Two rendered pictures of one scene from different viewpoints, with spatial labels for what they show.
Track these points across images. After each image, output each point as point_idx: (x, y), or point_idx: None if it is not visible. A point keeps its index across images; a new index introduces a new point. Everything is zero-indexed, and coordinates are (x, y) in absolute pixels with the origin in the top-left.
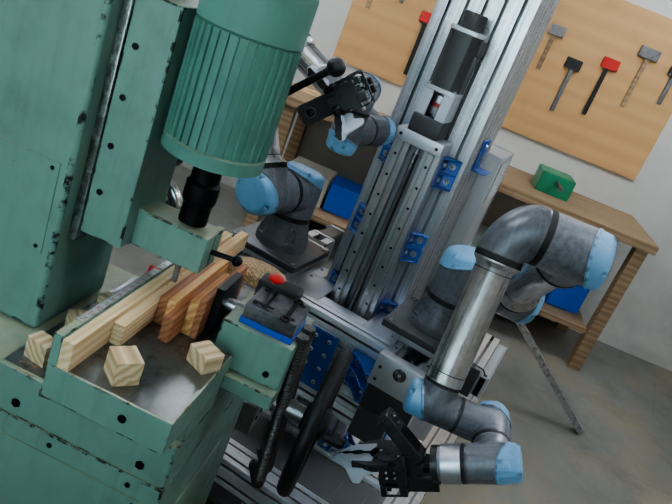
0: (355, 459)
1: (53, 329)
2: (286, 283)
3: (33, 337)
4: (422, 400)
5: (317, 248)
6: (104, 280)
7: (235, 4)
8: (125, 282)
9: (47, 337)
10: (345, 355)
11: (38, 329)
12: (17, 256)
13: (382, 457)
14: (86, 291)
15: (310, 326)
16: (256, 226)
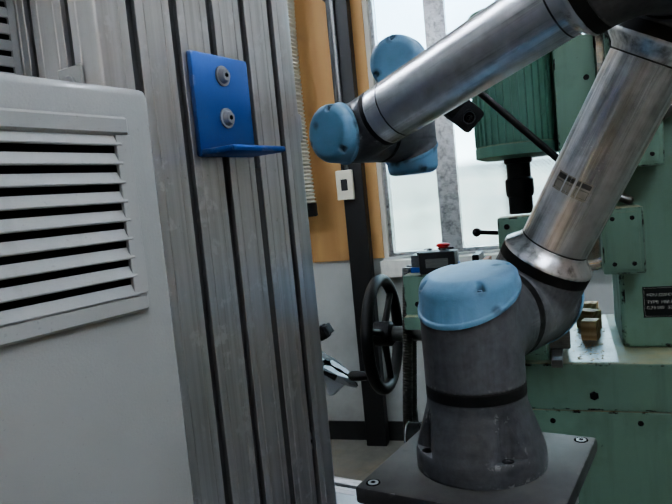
0: (342, 366)
1: (606, 326)
2: (434, 251)
3: (593, 301)
4: None
5: (388, 480)
6: (634, 352)
7: None
8: (615, 356)
9: (586, 302)
10: (376, 275)
11: (614, 324)
12: None
13: (324, 354)
14: (619, 329)
15: (406, 267)
16: (559, 475)
